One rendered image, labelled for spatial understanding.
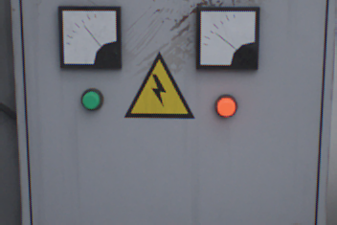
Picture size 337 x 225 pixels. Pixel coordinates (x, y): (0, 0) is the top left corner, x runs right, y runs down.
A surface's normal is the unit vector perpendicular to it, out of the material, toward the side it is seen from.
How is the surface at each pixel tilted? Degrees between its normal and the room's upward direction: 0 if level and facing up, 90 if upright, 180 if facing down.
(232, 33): 90
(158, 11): 90
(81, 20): 90
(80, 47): 90
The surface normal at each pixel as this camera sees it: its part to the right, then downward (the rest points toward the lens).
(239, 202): -0.04, 0.21
